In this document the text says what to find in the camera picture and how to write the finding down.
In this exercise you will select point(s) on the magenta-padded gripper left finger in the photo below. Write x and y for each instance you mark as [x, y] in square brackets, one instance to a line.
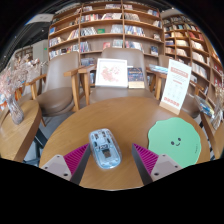
[75, 159]

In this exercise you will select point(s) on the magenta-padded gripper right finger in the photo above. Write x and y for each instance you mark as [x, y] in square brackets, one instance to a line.
[147, 159]

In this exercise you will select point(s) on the transparent blue computer mouse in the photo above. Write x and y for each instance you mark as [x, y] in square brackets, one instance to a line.
[105, 148]

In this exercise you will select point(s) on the green smiley cloud mouse pad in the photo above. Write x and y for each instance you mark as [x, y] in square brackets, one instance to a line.
[176, 140]

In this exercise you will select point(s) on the round wooden side table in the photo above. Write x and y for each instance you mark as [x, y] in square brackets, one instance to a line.
[217, 140]
[16, 136]

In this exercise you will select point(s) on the stack of blue books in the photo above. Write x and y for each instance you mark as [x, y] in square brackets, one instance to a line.
[205, 106]

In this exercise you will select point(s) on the white sign on wooden base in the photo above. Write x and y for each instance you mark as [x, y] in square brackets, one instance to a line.
[176, 85]

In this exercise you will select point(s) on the dark blue standing book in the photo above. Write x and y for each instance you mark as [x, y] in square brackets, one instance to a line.
[135, 77]

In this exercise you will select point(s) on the glass vase with beige flowers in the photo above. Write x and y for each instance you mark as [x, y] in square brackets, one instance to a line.
[218, 110]

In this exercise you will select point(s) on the light blue flat book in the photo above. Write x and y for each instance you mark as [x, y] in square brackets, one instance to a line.
[158, 69]

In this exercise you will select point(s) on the white framed pink flower picture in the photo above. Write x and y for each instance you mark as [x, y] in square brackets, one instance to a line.
[111, 72]

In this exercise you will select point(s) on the small distant bookshelf unit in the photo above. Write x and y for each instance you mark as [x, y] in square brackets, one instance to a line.
[24, 52]

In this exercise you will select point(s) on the wide wooden bookshelf unit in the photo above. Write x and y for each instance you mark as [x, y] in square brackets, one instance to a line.
[100, 31]

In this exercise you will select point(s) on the white hanging sign board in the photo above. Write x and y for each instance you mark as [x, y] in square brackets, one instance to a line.
[39, 19]

